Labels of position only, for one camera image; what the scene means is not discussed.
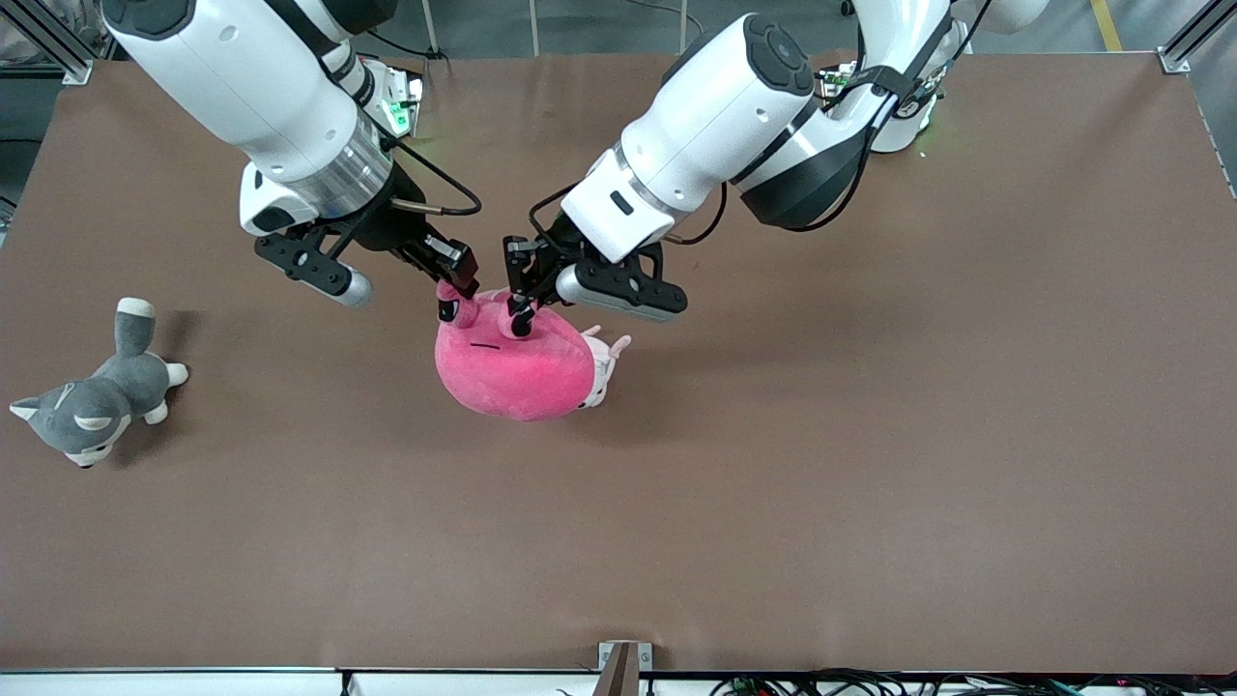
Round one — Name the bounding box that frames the white pink plush dog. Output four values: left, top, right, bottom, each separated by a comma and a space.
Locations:
578, 326, 632, 410

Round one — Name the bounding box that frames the grey husky plush toy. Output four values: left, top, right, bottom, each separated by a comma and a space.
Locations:
10, 297, 189, 469

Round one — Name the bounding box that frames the black right base cable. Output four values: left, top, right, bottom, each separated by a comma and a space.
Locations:
367, 29, 450, 64

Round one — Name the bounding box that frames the aluminium frame profile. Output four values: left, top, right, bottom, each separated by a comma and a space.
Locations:
0, 0, 95, 85
1157, 0, 1237, 75

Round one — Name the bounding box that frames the white edge rail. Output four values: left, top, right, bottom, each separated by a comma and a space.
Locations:
0, 669, 600, 696

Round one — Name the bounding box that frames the metal bracket with post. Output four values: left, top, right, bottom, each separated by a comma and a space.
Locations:
597, 641, 654, 696

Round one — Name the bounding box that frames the pink round plush toy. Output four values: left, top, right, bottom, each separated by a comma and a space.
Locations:
434, 280, 596, 422

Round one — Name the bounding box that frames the black cable bundle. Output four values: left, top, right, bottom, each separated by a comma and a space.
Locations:
710, 667, 1237, 696

